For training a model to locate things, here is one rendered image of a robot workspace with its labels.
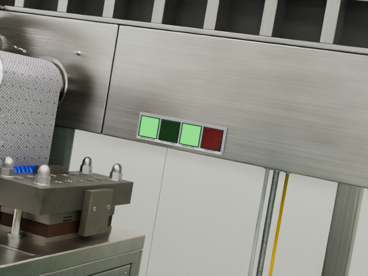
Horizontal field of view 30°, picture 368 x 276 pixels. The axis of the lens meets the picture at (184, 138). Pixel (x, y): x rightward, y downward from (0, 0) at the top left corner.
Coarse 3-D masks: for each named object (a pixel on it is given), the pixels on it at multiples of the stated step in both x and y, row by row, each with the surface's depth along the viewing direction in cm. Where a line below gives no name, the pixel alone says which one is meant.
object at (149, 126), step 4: (144, 120) 179; (148, 120) 178; (152, 120) 178; (156, 120) 178; (144, 124) 179; (148, 124) 178; (152, 124) 178; (156, 124) 178; (140, 128) 179; (144, 128) 179; (148, 128) 178; (152, 128) 178; (156, 128) 178; (140, 132) 179; (144, 132) 179; (148, 132) 178; (152, 132) 178; (156, 132) 177; (148, 136) 178; (152, 136) 178
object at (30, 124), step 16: (0, 112) 161; (16, 112) 167; (32, 112) 172; (48, 112) 178; (0, 128) 162; (16, 128) 168; (32, 128) 173; (48, 128) 179; (16, 144) 169; (32, 144) 174; (48, 144) 180; (0, 160) 164; (16, 160) 170; (32, 160) 176; (48, 160) 182
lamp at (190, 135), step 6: (186, 126) 174; (192, 126) 173; (198, 126) 172; (186, 132) 174; (192, 132) 173; (198, 132) 172; (186, 138) 174; (192, 138) 173; (198, 138) 172; (186, 144) 174; (192, 144) 173
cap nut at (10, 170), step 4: (4, 160) 155; (8, 160) 155; (12, 160) 156; (4, 164) 155; (8, 164) 155; (12, 164) 156; (0, 168) 156; (4, 168) 155; (8, 168) 155; (12, 168) 156; (0, 172) 155; (4, 172) 155; (8, 172) 155; (12, 172) 156; (4, 176) 155; (8, 176) 155; (12, 176) 156
